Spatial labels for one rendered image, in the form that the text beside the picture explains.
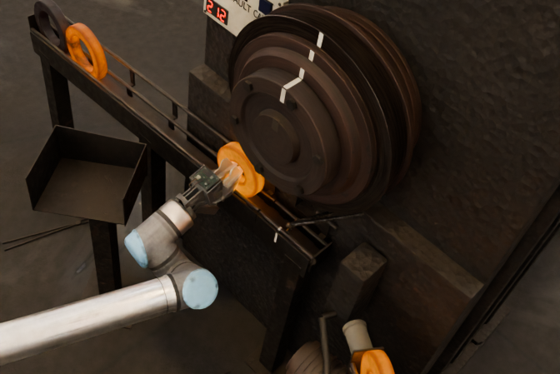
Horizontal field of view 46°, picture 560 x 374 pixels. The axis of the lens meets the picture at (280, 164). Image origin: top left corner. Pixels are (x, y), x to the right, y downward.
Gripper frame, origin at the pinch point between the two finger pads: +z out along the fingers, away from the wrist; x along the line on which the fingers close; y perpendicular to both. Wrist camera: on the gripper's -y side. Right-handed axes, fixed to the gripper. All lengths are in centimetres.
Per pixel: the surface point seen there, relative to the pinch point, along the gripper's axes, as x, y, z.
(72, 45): 76, -7, -4
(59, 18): 83, -1, -2
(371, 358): -59, 4, -15
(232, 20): 16.7, 29.8, 17.8
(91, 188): 29.8, -8.2, -31.7
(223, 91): 16.3, 8.3, 10.3
